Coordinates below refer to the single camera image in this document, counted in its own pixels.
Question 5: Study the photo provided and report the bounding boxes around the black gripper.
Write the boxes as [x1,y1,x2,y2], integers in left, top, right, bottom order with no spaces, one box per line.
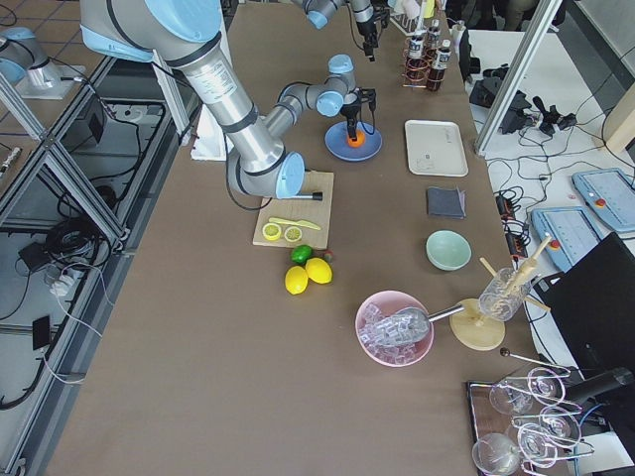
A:
[341,87,376,140]
[352,0,389,61]

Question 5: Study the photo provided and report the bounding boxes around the orange fruit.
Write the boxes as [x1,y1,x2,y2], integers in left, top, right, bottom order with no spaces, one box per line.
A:
[346,130,366,149]

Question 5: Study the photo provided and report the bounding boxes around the blue plate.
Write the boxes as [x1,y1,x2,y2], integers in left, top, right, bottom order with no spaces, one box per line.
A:
[324,122,383,162]

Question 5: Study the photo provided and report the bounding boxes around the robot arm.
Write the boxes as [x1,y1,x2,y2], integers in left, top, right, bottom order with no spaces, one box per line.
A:
[293,0,395,61]
[80,1,362,199]

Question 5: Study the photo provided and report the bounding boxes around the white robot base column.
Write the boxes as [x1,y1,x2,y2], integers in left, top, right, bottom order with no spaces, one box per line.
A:
[163,0,234,163]

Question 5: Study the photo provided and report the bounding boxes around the bottle upper in rack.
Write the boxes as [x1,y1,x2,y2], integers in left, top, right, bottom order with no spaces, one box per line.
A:
[406,29,426,69]

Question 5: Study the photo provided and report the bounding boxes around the bottle in rack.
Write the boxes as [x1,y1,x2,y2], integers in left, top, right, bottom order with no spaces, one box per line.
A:
[427,40,451,91]
[406,29,426,69]
[426,19,441,57]

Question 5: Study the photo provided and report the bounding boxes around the bottle lower right in rack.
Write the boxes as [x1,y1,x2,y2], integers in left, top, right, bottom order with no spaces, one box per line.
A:
[426,19,441,57]

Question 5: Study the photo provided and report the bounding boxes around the bottle lower left in rack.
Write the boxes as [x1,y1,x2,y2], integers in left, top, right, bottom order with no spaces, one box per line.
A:
[427,40,451,91]

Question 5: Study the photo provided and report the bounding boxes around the steel cylinder muddler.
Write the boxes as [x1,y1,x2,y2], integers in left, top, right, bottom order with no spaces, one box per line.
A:
[294,191,323,201]

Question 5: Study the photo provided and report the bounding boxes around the cream rabbit tray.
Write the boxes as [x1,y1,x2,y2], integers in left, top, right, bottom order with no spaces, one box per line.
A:
[405,119,468,178]

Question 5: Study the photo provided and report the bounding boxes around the wooden cutting board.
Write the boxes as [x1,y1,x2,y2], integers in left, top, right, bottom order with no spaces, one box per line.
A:
[252,171,334,250]

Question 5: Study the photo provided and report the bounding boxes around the yellow plastic knife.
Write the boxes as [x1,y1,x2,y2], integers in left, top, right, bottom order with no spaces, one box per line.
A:
[268,217,321,231]

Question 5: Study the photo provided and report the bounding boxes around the grey folded cloth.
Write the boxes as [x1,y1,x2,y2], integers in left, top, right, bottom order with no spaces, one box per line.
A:
[427,186,466,219]

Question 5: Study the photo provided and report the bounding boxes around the lemon slice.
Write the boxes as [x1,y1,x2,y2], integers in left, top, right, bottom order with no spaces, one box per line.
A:
[284,225,303,243]

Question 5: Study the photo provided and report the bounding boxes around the lemon half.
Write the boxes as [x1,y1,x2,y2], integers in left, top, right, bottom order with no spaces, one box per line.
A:
[261,222,283,242]

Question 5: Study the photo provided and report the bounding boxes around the green lime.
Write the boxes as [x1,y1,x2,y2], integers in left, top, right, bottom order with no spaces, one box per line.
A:
[291,244,314,266]

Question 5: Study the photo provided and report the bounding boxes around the yellow lemon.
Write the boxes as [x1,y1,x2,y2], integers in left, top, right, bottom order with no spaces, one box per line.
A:
[305,258,333,285]
[285,266,309,296]

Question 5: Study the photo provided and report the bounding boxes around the green bowl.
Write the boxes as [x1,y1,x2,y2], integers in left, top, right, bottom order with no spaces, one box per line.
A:
[426,230,472,271]

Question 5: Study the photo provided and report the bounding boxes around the metal ice scoop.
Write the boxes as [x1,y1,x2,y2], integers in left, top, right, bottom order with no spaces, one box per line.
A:
[376,304,464,346]

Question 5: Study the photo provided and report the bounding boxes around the pink bowl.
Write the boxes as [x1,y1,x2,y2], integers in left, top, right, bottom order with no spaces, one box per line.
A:
[355,291,435,367]

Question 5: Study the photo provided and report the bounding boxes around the clear ice cubes pile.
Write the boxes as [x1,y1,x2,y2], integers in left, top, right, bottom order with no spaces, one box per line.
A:
[358,303,432,365]

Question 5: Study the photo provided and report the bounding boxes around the clear glass mug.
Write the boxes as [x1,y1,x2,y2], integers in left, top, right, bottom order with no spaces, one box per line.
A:
[478,268,531,322]

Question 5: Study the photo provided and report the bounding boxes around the wooden cup tree stand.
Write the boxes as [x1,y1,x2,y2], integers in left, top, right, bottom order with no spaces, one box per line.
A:
[449,234,551,351]

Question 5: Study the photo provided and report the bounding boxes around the teach pendant near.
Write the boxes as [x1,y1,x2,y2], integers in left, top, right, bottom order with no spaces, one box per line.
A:
[531,206,605,272]

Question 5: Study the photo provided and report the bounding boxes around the teach pendant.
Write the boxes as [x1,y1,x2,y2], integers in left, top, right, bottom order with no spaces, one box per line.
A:
[571,168,634,233]
[531,206,605,272]

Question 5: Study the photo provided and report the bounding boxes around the teach pendant far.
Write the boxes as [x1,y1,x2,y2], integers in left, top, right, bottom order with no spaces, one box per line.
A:
[571,168,634,233]

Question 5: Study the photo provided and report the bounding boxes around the black laptop monitor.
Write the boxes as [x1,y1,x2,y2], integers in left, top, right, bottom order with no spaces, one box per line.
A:
[535,232,634,371]

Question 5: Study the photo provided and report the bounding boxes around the wine glass rack tray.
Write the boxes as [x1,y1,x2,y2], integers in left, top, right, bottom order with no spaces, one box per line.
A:
[466,364,594,475]

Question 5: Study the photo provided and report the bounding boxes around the copper wire bottle rack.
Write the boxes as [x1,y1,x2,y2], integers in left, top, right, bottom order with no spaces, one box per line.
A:
[402,40,436,89]

